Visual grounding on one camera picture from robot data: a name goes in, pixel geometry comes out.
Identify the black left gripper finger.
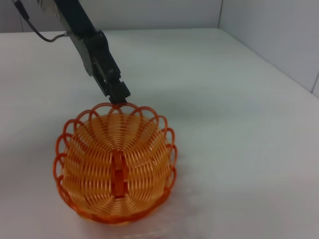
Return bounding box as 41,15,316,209
92,43,131,104

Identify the orange woven plastic basket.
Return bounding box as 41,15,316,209
54,102,178,226

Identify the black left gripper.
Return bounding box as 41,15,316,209
53,0,110,97

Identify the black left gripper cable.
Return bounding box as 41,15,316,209
13,0,68,42

